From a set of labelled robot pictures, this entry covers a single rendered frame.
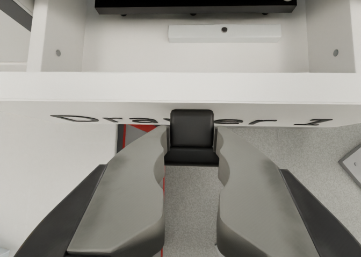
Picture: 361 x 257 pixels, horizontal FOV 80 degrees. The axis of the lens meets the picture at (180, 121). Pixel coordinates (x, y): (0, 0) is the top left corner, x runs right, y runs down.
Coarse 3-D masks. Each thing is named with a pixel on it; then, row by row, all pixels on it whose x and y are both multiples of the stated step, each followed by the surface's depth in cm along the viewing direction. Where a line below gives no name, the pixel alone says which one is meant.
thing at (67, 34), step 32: (64, 0) 19; (320, 0) 20; (352, 0) 16; (32, 32) 17; (64, 32) 19; (96, 32) 23; (128, 32) 23; (160, 32) 22; (288, 32) 22; (320, 32) 19; (352, 32) 16; (32, 64) 16; (64, 64) 19; (96, 64) 22; (128, 64) 22; (160, 64) 22; (192, 64) 22; (224, 64) 22; (256, 64) 22; (288, 64) 21; (320, 64) 19; (352, 64) 15
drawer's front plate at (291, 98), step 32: (0, 96) 13; (32, 96) 12; (64, 96) 12; (96, 96) 12; (128, 96) 12; (160, 96) 12; (192, 96) 12; (224, 96) 12; (256, 96) 12; (288, 96) 12; (320, 96) 12; (352, 96) 12
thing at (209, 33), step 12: (216, 24) 21; (228, 24) 21; (240, 24) 21; (252, 24) 21; (264, 24) 21; (276, 24) 21; (168, 36) 21; (180, 36) 21; (192, 36) 21; (204, 36) 21; (216, 36) 21; (228, 36) 21; (240, 36) 21; (252, 36) 21; (264, 36) 21; (276, 36) 21
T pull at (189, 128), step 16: (176, 112) 14; (192, 112) 14; (208, 112) 14; (176, 128) 14; (192, 128) 13; (208, 128) 13; (176, 144) 13; (192, 144) 13; (208, 144) 13; (176, 160) 13; (192, 160) 13; (208, 160) 13
